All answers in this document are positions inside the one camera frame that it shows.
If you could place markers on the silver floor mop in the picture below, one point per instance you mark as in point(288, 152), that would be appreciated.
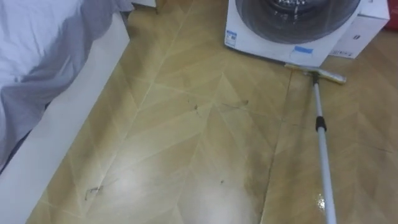
point(323, 155)

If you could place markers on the white washing machine tower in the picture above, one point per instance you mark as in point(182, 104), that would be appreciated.
point(280, 40)

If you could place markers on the grey bed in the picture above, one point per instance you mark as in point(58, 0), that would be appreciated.
point(40, 62)

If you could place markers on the white cardboard box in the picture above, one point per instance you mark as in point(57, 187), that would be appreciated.
point(360, 34)

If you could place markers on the red fire equipment box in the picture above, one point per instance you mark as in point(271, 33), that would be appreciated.
point(393, 14)

